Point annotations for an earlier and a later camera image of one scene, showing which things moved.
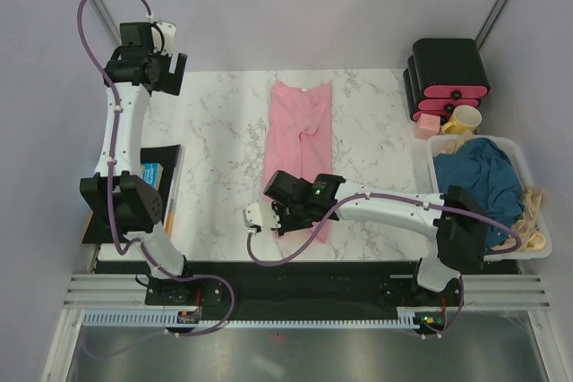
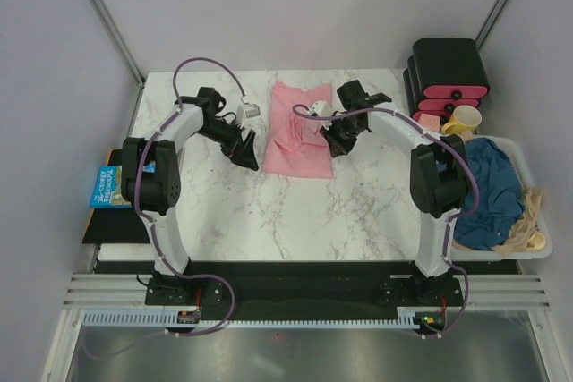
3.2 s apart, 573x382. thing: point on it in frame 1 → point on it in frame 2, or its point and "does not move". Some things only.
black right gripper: [285, 226] → [337, 147]
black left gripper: [169, 83] → [245, 157]
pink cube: [427, 126] does not move
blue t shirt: [478, 168] does not move
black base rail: [293, 291] does not move
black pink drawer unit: [443, 74] does not move
